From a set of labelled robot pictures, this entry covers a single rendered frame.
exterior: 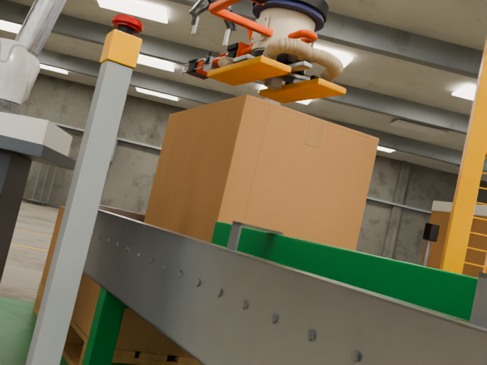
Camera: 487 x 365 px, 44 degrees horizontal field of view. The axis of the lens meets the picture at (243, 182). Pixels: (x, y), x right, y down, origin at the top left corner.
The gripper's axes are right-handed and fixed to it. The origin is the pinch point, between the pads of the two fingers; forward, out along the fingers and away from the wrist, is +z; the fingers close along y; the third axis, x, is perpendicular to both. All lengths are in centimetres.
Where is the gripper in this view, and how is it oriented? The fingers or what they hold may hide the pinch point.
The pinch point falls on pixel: (209, 38)
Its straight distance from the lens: 240.8
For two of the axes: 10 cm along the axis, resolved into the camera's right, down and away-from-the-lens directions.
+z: -2.2, 9.7, -0.7
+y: 8.6, 2.3, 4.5
